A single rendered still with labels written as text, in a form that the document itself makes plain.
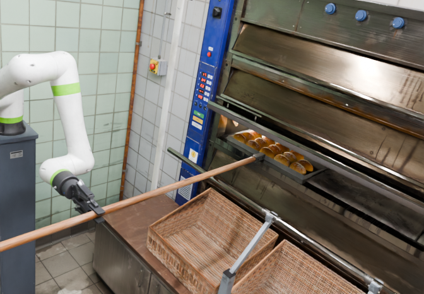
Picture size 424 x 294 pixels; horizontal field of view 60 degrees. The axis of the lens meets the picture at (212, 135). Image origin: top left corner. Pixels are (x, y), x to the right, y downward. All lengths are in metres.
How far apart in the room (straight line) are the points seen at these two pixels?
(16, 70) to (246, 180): 1.34
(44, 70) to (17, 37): 0.88
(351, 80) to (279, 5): 0.54
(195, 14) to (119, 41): 0.64
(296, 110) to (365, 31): 0.49
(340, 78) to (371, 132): 0.28
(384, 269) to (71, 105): 1.57
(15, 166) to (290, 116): 1.41
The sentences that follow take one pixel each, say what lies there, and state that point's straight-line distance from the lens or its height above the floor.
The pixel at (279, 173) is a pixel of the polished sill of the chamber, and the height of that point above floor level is 1.17.
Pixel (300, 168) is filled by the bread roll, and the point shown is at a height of 1.23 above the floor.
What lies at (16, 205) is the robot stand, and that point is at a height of 0.80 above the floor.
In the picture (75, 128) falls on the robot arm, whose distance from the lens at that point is 1.69.
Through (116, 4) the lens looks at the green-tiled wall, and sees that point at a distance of 2.68.
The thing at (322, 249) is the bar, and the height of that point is 1.17.
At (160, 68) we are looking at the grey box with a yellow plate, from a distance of 2.55.
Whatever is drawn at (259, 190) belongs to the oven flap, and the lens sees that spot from 2.17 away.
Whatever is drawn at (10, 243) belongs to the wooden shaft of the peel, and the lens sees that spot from 1.35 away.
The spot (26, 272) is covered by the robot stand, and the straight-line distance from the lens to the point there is 2.53.
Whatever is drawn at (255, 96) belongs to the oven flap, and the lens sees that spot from 2.06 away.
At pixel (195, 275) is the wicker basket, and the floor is 0.70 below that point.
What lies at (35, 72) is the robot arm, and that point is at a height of 1.62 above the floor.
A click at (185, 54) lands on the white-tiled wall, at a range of 2.44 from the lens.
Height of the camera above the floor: 2.06
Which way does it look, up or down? 22 degrees down
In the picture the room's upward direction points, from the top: 11 degrees clockwise
